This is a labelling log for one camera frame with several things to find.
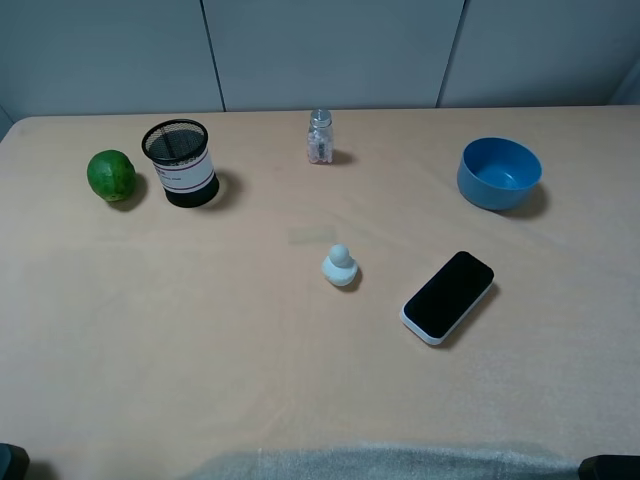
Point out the black object corner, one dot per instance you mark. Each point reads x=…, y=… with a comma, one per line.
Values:
x=610, y=467
x=14, y=462

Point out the clear bottle with silver cap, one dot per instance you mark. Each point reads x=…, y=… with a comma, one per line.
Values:
x=320, y=137

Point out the grey cloth at table edge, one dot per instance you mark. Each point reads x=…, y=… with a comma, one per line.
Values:
x=392, y=461

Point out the black object bottom left corner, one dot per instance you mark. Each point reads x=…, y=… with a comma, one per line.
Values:
x=14, y=462

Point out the black phone white case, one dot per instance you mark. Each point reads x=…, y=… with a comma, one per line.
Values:
x=441, y=304

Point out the white duck figurine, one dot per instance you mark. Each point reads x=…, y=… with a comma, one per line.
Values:
x=339, y=268

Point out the green lime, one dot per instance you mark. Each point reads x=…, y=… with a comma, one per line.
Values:
x=111, y=176

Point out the black mesh pencil holder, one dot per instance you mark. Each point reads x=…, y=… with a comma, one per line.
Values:
x=179, y=152

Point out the black object bottom right corner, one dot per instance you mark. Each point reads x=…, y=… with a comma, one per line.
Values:
x=610, y=467

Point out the blue bowl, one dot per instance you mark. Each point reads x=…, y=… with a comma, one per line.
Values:
x=497, y=174

